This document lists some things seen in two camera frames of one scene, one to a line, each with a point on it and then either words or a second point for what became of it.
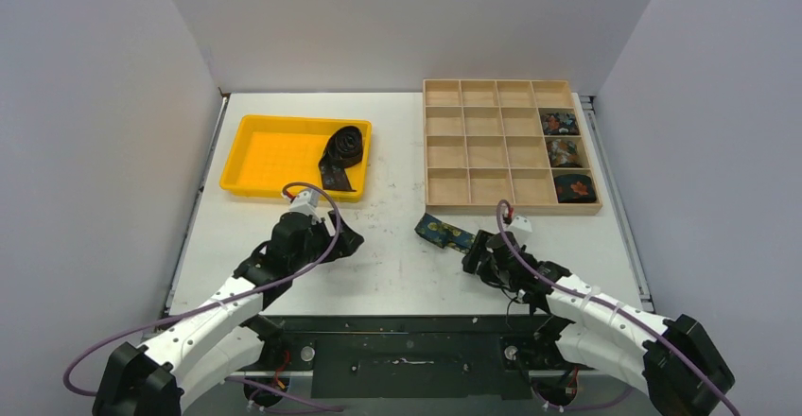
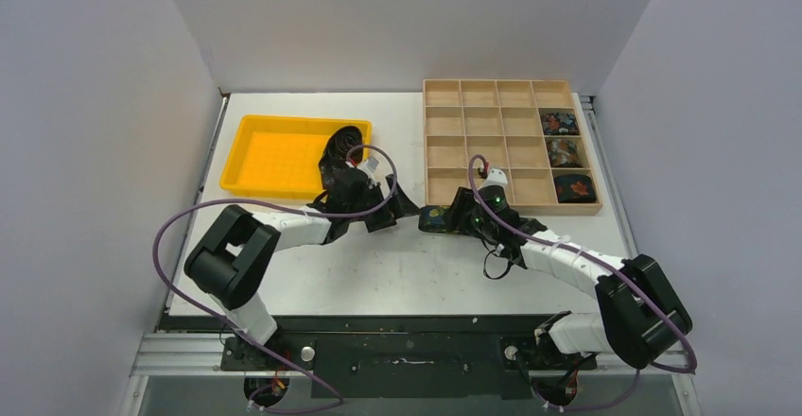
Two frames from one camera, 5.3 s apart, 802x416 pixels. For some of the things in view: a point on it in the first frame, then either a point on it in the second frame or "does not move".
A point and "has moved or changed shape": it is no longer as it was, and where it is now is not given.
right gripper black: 479,252 -> 460,211
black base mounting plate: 425,356 does not move
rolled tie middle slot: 563,153 does not move
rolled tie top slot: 560,124 does not move
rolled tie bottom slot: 574,188 does not move
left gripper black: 347,244 -> 401,206
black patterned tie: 344,149 does not move
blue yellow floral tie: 444,234 has moved or changed shape
